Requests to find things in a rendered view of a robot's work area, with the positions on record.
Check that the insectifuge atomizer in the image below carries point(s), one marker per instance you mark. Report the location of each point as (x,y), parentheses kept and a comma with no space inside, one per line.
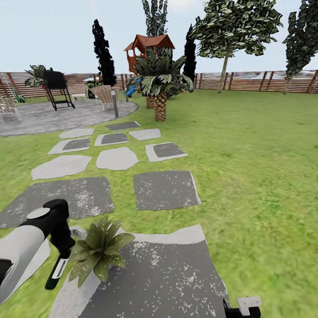
(57,271)

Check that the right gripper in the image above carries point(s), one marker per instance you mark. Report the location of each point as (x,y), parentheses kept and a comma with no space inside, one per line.
(235,313)

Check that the pot plant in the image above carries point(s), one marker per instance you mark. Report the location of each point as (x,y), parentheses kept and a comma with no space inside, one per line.
(100,251)

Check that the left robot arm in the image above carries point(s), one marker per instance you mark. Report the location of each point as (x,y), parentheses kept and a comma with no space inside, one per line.
(19,247)

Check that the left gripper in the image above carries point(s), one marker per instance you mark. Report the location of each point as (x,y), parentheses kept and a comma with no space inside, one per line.
(62,241)

